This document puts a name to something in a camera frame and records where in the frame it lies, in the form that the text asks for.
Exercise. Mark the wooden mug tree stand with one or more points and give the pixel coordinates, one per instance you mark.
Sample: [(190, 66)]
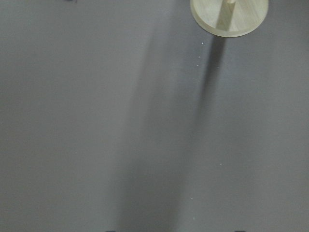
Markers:
[(229, 18)]

